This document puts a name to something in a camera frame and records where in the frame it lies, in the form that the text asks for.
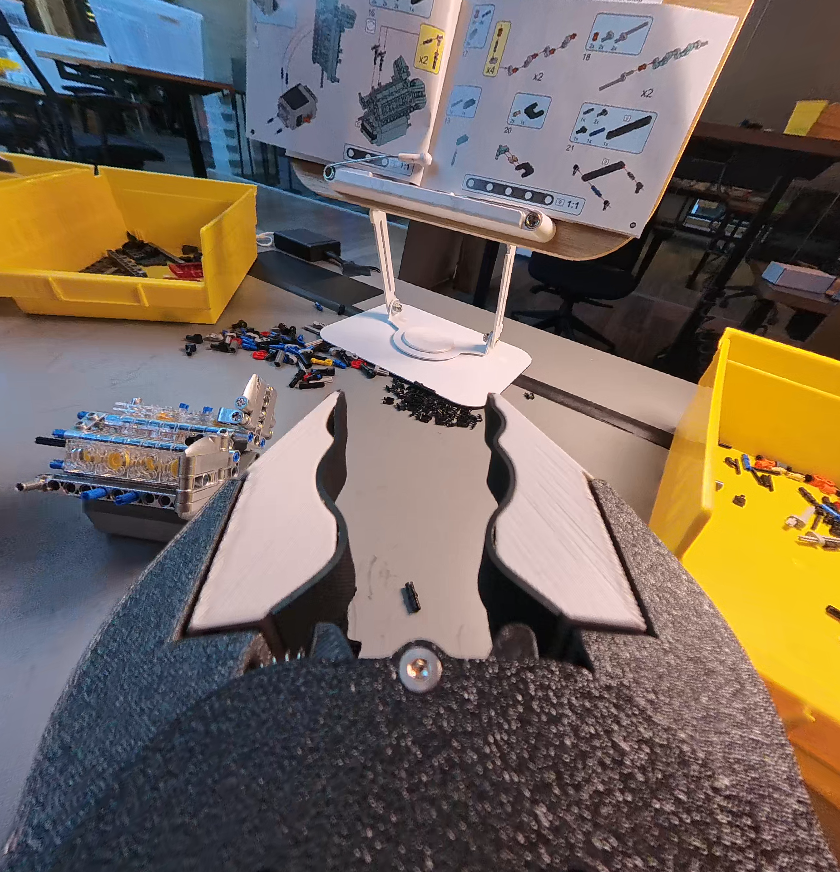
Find background table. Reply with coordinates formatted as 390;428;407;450
0;55;238;178

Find yellow plastic bin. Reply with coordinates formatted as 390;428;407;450
0;150;259;325

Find black swivel chair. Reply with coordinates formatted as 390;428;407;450
527;225;652;348

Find pile of black pins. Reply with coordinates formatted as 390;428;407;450
382;379;484;431

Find yellow plastic crate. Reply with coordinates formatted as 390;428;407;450
649;327;840;825

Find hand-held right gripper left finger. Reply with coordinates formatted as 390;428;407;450
186;391;356;641

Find black and red brick parts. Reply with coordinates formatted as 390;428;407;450
77;232;206;283

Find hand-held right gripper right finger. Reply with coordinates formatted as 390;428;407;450
478;393;655;639

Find clear plastic storage box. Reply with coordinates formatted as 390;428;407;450
91;0;206;80

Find dark wooden table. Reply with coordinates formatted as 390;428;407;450
659;120;840;362

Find instruction booklet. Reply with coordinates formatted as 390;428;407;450
246;0;741;263

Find pile of colourful brick parts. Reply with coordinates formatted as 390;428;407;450
183;321;387;392

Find grey brick engine model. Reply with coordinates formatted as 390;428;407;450
15;375;278;543

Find black power adapter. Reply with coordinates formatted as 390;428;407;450
273;227;343;264

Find white booklet stand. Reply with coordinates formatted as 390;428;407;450
318;157;557;407

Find loose mixed brick parts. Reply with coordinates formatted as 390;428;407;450
724;450;840;648

